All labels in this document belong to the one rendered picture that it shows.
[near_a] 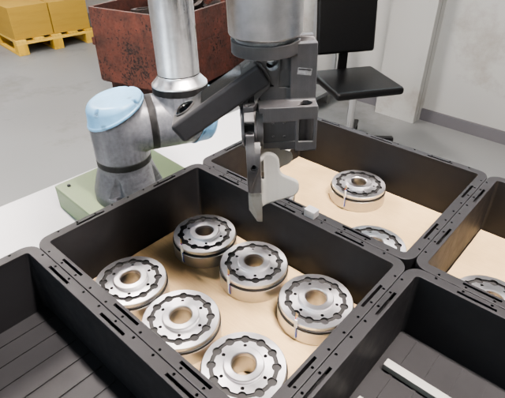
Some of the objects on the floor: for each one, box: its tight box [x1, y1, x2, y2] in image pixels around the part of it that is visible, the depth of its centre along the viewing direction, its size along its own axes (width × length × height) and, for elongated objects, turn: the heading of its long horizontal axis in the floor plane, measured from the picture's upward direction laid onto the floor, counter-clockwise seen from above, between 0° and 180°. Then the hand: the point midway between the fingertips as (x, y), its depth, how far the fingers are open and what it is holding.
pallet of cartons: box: [0, 0, 94, 57], centre depth 491 cm, size 122×85×44 cm
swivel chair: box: [316, 0, 404, 141], centre depth 258 cm, size 56×56×88 cm
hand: (252, 198), depth 57 cm, fingers open, 5 cm apart
